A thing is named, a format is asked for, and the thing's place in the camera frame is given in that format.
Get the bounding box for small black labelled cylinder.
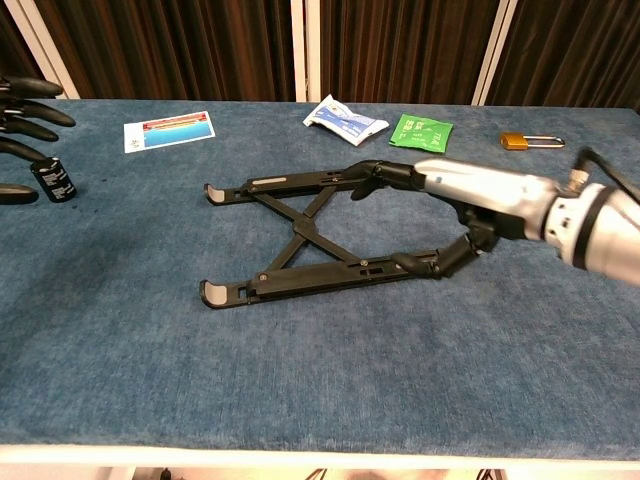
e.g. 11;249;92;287
29;157;78;203

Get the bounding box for brass padlock long shackle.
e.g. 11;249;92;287
498;131;567;152

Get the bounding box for blue velvet table cover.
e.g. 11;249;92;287
0;98;640;461

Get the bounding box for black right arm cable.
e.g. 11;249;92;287
569;145;640;201

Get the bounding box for green sachet packet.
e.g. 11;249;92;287
388;113;455;155

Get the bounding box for blue red picture card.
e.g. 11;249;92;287
123;110;216;155

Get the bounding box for black folding laptop stand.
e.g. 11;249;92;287
199;167;451;310

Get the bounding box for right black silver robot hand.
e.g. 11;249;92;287
349;158;559;280

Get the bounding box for dark brown curtain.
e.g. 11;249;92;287
34;0;296;101
0;0;54;100
487;0;640;109
319;0;501;106

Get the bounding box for white blue plastic packet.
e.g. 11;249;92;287
302;93;391;148

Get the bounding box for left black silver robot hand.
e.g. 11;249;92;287
0;75;77;205

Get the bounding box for white frame post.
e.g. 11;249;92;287
4;0;81;100
289;0;321;104
471;0;519;106

